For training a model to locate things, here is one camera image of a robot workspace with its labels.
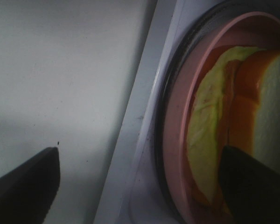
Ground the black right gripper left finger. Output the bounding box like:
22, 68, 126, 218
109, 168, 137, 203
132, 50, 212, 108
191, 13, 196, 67
0, 147, 60, 224

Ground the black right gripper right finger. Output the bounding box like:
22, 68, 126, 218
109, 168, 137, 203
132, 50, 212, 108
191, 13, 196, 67
218, 146, 280, 224

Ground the toast sandwich with lettuce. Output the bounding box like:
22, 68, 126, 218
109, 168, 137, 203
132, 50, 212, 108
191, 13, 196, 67
187, 46, 280, 214

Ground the pink round plate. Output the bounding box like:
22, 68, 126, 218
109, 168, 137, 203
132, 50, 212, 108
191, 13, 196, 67
160, 11, 280, 224

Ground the white microwave oven body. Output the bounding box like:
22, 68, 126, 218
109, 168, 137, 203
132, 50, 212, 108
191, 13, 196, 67
93, 0, 280, 224

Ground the glass microwave turntable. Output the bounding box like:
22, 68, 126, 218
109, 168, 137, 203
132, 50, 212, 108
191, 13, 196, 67
154, 0, 236, 224

